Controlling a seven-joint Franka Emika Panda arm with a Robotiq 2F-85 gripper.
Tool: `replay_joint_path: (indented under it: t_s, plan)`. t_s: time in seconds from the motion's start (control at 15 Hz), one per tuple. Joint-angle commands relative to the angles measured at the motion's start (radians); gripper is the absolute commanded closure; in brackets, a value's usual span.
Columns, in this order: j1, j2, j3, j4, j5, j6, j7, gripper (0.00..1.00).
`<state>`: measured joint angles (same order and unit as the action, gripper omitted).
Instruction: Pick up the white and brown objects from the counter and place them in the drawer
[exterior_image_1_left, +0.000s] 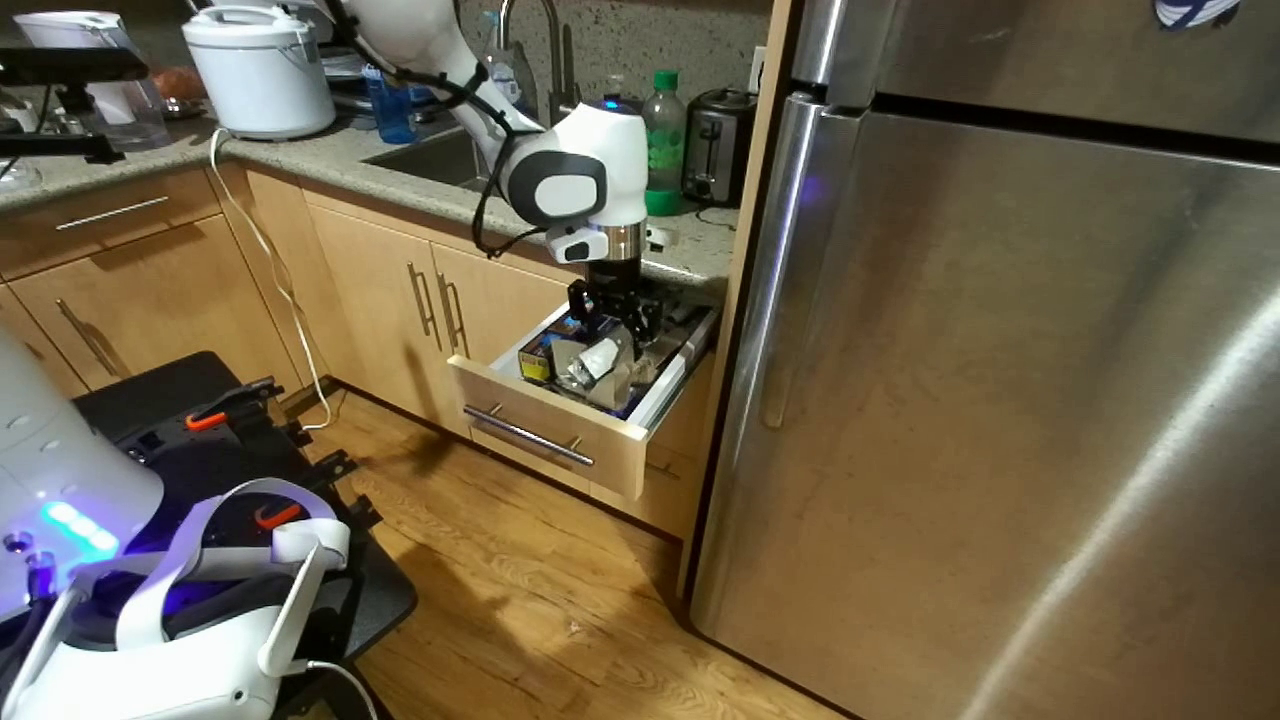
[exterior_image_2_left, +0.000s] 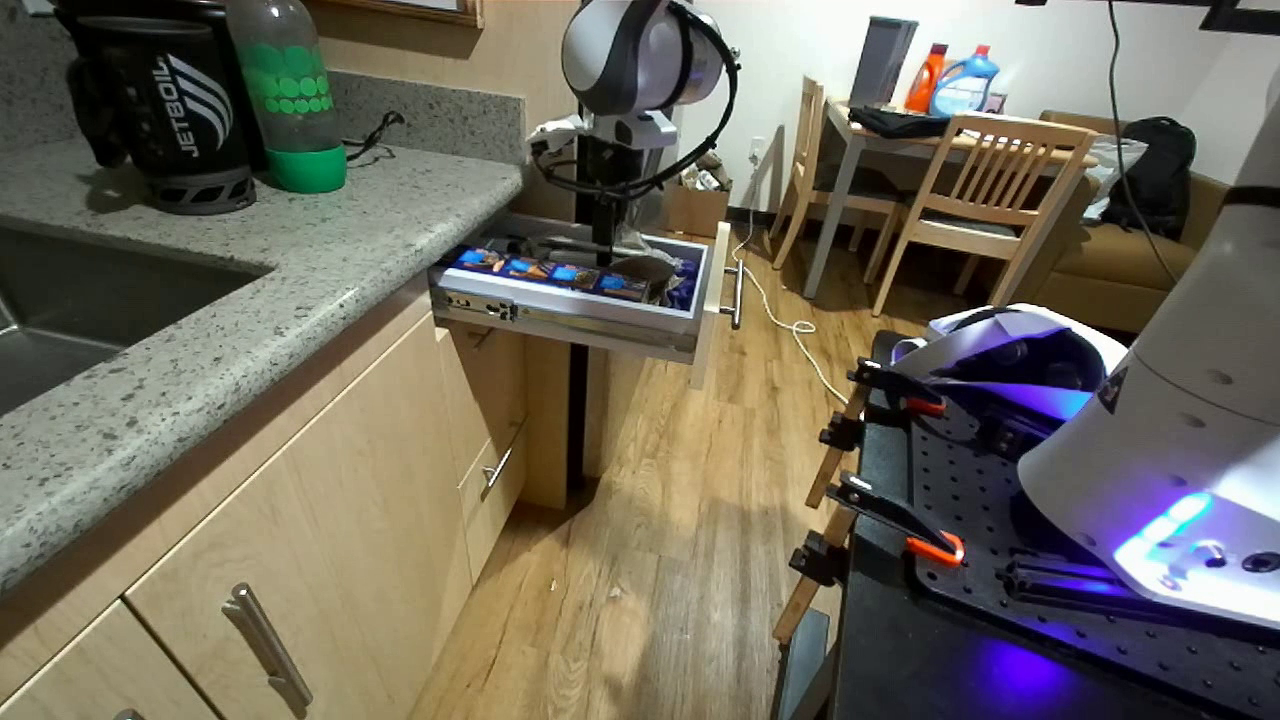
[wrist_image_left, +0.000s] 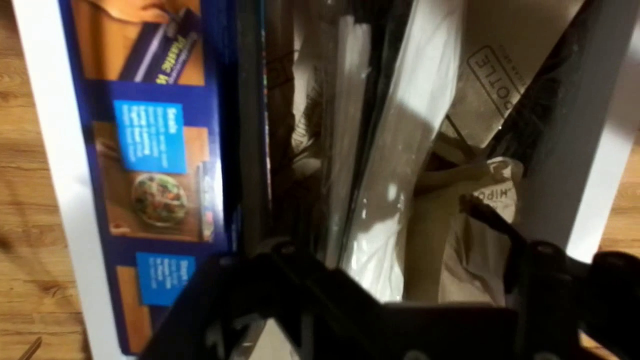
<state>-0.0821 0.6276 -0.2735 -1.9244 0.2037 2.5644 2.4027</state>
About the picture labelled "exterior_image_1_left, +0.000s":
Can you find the clear plastic container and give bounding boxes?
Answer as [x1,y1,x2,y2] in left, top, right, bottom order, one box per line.
[90,77,176,153]

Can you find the stainless steel refrigerator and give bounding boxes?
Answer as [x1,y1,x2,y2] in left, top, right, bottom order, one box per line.
[690,0,1280,720]

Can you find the blue foil box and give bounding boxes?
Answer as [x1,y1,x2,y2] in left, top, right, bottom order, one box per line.
[515,319,573,393]

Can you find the white rice cooker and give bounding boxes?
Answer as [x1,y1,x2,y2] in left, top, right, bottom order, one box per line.
[182,0,342,144]

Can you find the tall wooden side panel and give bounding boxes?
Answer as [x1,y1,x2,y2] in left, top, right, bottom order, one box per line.
[672,0,803,613]

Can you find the clear plastic bottle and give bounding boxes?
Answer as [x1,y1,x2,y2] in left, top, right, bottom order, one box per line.
[595,71,641,118]

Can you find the white rounded device blue light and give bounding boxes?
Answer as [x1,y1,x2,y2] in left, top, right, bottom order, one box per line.
[0,332,170,623]

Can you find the white and brown paper stack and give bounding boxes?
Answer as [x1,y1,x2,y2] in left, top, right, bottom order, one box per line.
[551,322,643,403]

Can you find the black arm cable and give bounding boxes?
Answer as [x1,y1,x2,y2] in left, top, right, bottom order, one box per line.
[334,22,551,261]

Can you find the crumpled brown paper bags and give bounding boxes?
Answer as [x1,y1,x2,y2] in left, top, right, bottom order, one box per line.
[557,310,711,418]

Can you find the white drawer with wooden front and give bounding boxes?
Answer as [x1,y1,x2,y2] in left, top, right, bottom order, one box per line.
[446,270,724,506]

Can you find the black toaster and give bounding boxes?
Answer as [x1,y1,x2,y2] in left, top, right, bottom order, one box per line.
[683,83,762,208]

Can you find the metal bar drawer handle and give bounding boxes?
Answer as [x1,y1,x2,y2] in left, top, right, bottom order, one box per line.
[457,401,601,470]

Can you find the blue dish soap bottle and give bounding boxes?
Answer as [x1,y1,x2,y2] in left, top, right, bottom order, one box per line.
[359,61,430,149]

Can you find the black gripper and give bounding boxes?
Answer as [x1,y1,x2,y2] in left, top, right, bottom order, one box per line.
[563,254,681,361]

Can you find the metal cabinet door handle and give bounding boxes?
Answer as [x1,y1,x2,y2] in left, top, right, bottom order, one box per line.
[435,270,473,361]
[406,261,439,346]

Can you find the white power cable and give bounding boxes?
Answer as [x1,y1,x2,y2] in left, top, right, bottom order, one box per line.
[204,122,342,434]

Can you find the white headset cable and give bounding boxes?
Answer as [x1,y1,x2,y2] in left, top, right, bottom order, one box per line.
[283,656,386,720]

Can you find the steel kitchen sink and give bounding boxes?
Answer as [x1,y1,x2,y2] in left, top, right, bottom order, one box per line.
[359,122,515,195]

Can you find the blue white fridge magnet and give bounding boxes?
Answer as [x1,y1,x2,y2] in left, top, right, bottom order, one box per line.
[1153,0,1248,30]

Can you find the large wooden cabinet door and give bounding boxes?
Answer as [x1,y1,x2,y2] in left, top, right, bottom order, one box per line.
[4,225,304,394]

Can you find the white VR headset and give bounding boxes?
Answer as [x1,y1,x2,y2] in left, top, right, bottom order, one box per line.
[0,476,356,720]

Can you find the black flat device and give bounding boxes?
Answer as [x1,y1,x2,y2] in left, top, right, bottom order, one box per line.
[0,44,154,89]

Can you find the long metal cabinet drawer handle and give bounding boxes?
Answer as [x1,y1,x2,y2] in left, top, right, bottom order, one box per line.
[51,192,176,235]

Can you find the slanted metal cabinet handle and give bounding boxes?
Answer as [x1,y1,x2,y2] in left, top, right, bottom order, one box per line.
[51,295,134,379]

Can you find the black orange clamp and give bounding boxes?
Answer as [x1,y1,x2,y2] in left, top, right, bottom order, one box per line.
[245,489,386,538]
[158,377,287,452]

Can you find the white box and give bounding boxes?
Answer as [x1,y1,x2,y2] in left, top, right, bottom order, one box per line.
[14,6,134,54]

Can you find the green plastic bottle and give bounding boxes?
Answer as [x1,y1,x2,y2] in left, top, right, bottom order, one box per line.
[643,68,692,220]

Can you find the wide wooden cabinet drawer front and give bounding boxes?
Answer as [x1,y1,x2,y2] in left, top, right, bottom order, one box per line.
[0,164,226,277]

